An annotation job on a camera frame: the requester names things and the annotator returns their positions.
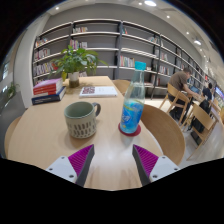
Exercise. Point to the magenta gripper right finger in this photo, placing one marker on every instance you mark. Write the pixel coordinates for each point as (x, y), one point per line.
(150, 166)

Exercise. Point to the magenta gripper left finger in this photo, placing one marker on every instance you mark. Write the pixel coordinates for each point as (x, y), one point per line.
(75, 167)

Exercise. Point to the clear water bottle blue label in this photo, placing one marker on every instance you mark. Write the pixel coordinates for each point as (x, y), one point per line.
(134, 99)

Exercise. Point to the near wooden chair right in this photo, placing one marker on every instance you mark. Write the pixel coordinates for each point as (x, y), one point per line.
(166, 131)

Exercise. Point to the green ceramic mug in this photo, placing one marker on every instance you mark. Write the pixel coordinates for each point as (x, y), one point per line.
(80, 118)

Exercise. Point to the wooden chair with black bag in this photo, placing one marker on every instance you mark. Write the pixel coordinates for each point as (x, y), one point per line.
(202, 136)

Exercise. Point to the wooden chair behind man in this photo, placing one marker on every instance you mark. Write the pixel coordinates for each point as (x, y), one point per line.
(177, 99)

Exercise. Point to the dark blue thick book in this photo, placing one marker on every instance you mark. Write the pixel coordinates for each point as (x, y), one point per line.
(49, 98)

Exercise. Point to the open white magazine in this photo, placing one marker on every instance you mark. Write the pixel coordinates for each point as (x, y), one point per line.
(98, 91)

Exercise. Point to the black backpack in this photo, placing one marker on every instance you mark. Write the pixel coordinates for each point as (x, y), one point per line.
(201, 119)

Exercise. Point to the red book stack top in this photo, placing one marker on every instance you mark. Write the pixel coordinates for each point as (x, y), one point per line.
(48, 86)

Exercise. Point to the far wooden chair right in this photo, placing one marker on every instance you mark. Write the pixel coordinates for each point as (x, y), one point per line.
(122, 85)

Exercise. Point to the seated man brown shirt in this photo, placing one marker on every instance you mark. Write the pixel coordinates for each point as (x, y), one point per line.
(179, 81)

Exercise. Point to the seated person dark shirt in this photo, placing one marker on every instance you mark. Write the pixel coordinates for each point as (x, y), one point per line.
(207, 92)

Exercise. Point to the small plant at left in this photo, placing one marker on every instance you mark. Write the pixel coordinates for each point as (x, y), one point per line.
(11, 91)

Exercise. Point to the potted green plant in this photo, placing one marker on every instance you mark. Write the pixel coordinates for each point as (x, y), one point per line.
(72, 62)

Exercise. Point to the large grey bookshelf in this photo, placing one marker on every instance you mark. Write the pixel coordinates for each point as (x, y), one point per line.
(119, 45)

